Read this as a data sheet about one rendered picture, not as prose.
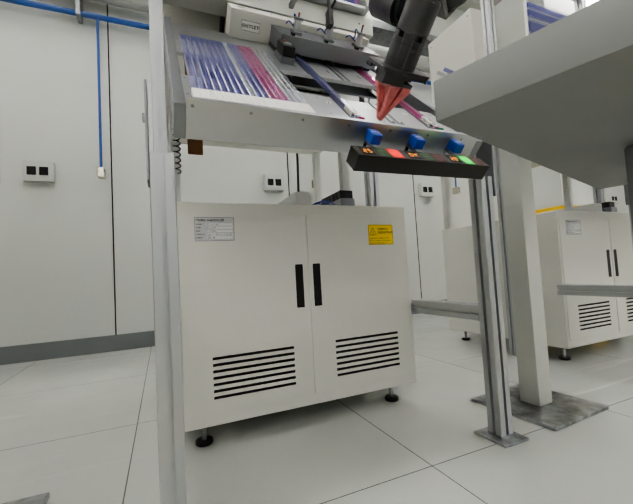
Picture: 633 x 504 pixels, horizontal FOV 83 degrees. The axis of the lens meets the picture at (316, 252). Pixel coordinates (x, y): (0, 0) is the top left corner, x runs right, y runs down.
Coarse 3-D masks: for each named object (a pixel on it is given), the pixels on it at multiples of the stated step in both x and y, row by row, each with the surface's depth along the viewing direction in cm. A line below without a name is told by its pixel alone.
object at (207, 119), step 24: (192, 96) 60; (192, 120) 62; (216, 120) 63; (240, 120) 64; (264, 120) 66; (288, 120) 67; (312, 120) 69; (336, 120) 70; (360, 120) 72; (264, 144) 69; (288, 144) 71; (312, 144) 72; (336, 144) 74; (360, 144) 76; (384, 144) 78; (432, 144) 82
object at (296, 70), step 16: (176, 32) 101; (192, 32) 105; (208, 32) 111; (176, 48) 88; (256, 48) 110; (320, 64) 114; (304, 80) 111; (336, 80) 104; (352, 80) 108; (368, 80) 112; (368, 96) 115
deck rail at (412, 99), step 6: (408, 96) 109; (414, 96) 106; (408, 102) 109; (414, 102) 106; (420, 102) 104; (426, 102) 104; (402, 108) 112; (420, 108) 104; (426, 108) 102; (432, 108) 100; (432, 114) 99; (480, 144) 87; (474, 150) 88; (468, 156) 88; (474, 156) 89
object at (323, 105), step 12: (312, 96) 85; (312, 108) 78; (324, 108) 80; (336, 108) 82; (360, 108) 87; (372, 108) 89; (396, 108) 95; (372, 120) 82; (384, 120) 84; (396, 120) 85; (408, 120) 89; (420, 120) 91; (432, 120) 95
